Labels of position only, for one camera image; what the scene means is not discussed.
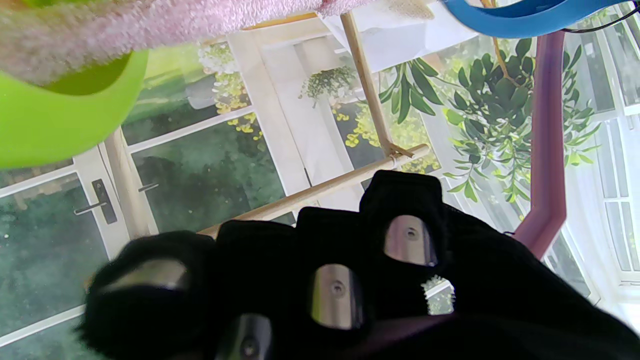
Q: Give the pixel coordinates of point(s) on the pink square towel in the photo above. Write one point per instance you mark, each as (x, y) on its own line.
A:
(175, 20)

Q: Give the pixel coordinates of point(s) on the printed garden room backdrop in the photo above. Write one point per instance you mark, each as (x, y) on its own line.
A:
(210, 165)

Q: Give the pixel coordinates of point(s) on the pink clothes hanger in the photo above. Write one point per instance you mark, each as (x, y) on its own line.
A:
(547, 150)

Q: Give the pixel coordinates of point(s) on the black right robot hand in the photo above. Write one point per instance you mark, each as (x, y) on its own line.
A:
(500, 300)

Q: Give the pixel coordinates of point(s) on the wooden drying rack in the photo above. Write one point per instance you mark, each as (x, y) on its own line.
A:
(370, 95)

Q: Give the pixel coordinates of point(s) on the green clothes peg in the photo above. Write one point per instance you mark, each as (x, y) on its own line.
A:
(60, 125)

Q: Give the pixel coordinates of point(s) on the blue clothes peg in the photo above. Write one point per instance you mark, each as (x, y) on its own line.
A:
(525, 20)

